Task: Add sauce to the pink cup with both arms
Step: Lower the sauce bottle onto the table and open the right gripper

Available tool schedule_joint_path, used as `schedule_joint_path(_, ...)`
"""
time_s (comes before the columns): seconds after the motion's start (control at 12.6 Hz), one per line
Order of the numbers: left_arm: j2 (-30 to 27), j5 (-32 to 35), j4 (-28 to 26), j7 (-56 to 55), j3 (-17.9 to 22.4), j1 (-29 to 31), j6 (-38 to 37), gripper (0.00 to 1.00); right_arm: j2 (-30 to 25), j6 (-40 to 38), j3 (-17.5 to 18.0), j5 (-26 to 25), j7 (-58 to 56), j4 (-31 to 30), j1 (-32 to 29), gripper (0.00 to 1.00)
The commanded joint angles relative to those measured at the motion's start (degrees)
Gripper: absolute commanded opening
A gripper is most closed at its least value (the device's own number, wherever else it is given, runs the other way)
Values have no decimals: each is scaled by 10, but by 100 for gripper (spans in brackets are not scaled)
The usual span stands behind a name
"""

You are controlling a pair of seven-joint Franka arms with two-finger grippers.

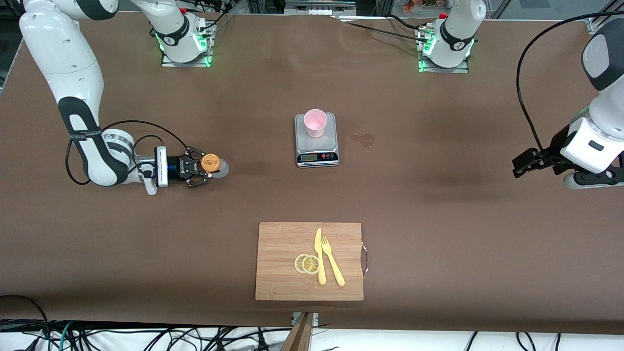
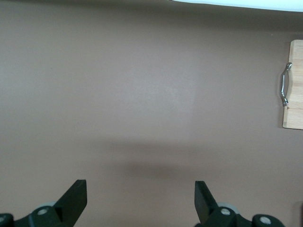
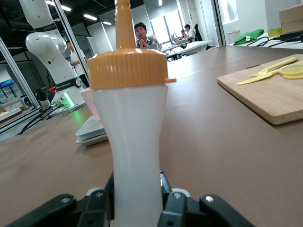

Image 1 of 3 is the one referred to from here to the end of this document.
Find silver digital kitchen scale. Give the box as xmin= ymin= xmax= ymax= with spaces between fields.
xmin=294 ymin=113 xmax=339 ymax=168

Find silver box white sockets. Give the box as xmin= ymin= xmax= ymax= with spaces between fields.
xmin=284 ymin=0 xmax=357 ymax=16

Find wooden post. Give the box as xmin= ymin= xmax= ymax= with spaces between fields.
xmin=280 ymin=312 xmax=315 ymax=351

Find yellow plastic fork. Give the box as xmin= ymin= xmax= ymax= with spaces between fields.
xmin=321 ymin=236 xmax=346 ymax=287

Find pink plastic cup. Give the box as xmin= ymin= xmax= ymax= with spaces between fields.
xmin=303 ymin=109 xmax=328 ymax=138

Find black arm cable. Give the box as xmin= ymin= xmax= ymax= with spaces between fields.
xmin=517 ymin=12 xmax=624 ymax=153
xmin=65 ymin=120 xmax=191 ymax=186

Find aluminium frame corner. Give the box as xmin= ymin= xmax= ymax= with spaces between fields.
xmin=587 ymin=0 xmax=624 ymax=35

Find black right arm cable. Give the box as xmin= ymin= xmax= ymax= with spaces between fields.
xmin=65 ymin=120 xmax=191 ymax=186

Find black base cable bundle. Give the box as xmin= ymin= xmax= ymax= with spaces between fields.
xmin=195 ymin=0 xmax=234 ymax=35

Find black cable on table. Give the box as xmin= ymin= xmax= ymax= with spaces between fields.
xmin=340 ymin=20 xmax=430 ymax=43
xmin=388 ymin=14 xmax=427 ymax=31

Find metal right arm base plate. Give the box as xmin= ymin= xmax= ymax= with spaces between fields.
xmin=160 ymin=20 xmax=215 ymax=68

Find yellow plastic knife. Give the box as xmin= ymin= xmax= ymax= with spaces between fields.
xmin=314 ymin=228 xmax=326 ymax=285

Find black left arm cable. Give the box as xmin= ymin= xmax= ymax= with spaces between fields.
xmin=517 ymin=12 xmax=624 ymax=153

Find black floor cable loop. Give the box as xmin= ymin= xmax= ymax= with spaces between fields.
xmin=0 ymin=294 xmax=52 ymax=351

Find translucent sauce bottle orange cap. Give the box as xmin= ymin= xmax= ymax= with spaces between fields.
xmin=201 ymin=153 xmax=230 ymax=180

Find teal floor cable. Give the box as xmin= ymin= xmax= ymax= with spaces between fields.
xmin=58 ymin=321 xmax=75 ymax=351

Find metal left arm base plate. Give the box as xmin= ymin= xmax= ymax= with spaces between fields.
xmin=417 ymin=27 xmax=471 ymax=74

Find wooden cutting board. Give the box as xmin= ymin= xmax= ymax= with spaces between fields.
xmin=255 ymin=222 xmax=365 ymax=301

